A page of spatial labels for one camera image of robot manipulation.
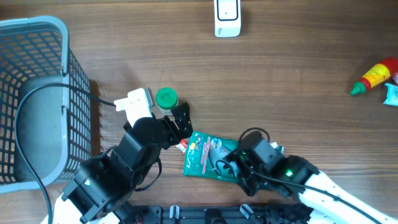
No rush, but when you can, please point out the green 3M gloves packet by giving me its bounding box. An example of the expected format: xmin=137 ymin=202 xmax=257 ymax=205
xmin=182 ymin=131 xmax=285 ymax=184

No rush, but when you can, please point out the grey plastic mesh basket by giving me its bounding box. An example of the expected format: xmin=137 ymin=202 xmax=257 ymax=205
xmin=1 ymin=16 xmax=91 ymax=193

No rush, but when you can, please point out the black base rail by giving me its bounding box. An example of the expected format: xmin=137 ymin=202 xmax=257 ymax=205
xmin=114 ymin=202 xmax=313 ymax=224

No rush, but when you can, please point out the small red white packet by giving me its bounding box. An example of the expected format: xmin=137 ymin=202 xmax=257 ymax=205
xmin=392 ymin=73 xmax=398 ymax=85

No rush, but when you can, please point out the green lid spice jar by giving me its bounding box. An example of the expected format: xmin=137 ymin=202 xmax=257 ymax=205
xmin=155 ymin=87 xmax=178 ymax=116

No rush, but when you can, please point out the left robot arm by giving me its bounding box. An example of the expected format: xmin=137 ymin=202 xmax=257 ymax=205
xmin=46 ymin=103 xmax=193 ymax=223

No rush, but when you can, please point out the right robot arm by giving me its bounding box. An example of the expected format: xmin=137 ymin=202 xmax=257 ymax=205
xmin=220 ymin=128 xmax=397 ymax=223

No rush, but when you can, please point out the teal wet wipes packet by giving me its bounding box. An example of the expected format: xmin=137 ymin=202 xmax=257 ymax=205
xmin=384 ymin=83 xmax=398 ymax=106

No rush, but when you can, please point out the red sauce bottle green cap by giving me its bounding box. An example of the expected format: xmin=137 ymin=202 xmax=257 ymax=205
xmin=350 ymin=57 xmax=397 ymax=96

